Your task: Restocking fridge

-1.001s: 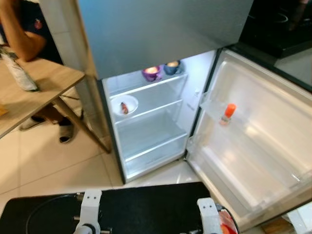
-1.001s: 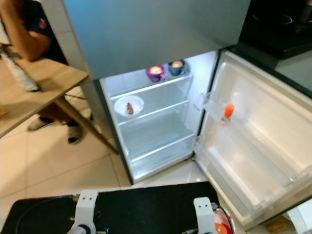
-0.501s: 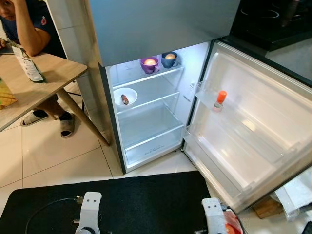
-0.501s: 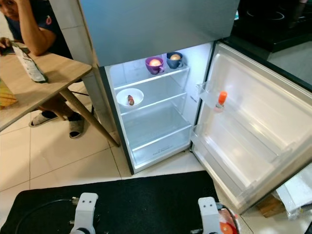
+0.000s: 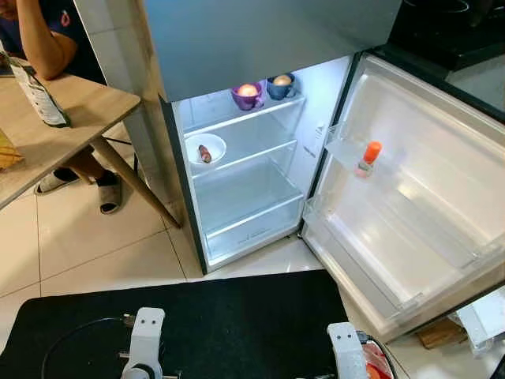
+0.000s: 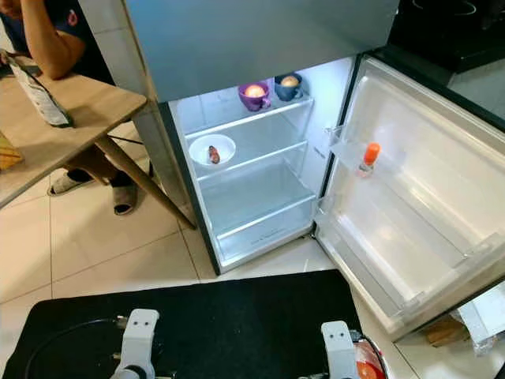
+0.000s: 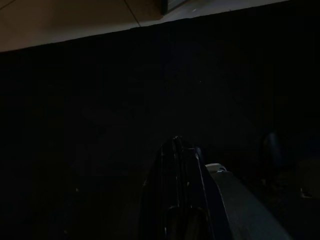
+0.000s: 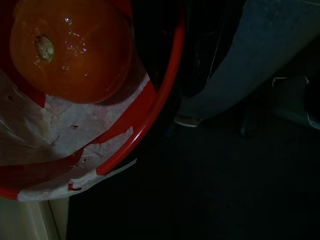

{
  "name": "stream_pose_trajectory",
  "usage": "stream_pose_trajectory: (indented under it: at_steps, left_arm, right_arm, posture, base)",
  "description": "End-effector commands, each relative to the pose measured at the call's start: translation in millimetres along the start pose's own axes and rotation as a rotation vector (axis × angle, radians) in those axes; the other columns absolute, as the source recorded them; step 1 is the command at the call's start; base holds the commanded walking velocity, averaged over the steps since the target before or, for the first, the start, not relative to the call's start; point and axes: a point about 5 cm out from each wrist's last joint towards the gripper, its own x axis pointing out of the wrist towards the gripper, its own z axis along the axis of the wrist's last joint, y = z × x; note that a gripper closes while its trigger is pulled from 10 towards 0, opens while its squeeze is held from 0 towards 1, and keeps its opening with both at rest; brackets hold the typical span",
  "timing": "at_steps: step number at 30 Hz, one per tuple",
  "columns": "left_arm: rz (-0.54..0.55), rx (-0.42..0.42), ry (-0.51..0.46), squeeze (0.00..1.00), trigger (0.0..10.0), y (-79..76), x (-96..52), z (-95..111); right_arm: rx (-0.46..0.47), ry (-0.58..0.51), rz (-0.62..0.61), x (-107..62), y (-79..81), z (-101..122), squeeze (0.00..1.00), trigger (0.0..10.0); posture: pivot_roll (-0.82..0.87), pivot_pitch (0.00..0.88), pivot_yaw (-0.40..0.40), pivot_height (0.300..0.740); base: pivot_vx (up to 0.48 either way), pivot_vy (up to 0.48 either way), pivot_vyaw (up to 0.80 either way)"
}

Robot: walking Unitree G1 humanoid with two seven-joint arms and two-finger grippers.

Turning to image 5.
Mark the purple cup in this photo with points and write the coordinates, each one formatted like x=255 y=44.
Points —
x=248 y=103

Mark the pale round fruit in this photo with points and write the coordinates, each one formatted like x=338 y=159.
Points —
x=248 y=90
x=282 y=80

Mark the red and white bowl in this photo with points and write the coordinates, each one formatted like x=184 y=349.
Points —
x=387 y=359

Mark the blue cup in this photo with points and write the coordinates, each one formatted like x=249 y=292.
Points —
x=281 y=91

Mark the person torso dark blue shirt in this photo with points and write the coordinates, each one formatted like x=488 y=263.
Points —
x=87 y=31

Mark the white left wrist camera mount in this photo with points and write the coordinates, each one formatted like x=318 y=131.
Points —
x=146 y=339

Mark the small orange-capped bottle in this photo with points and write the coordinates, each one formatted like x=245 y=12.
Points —
x=368 y=158

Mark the wooden table leg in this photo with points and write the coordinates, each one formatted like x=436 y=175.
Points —
x=134 y=181

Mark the red tomato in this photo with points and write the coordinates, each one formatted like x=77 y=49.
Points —
x=372 y=370

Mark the white foam board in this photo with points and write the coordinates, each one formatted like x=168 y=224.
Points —
x=483 y=316

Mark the person bare lower leg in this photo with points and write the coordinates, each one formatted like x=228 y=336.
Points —
x=79 y=164

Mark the green and white snack bag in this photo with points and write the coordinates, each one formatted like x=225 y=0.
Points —
x=39 y=95

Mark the person bare forearm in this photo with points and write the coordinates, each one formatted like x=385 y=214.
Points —
x=43 y=39

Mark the grey steel fridge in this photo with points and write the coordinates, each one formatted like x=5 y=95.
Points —
x=268 y=39

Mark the flat brown cardboard box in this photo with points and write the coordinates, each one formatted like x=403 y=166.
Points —
x=442 y=335

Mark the brown sweet potato piece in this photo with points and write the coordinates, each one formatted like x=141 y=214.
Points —
x=204 y=153

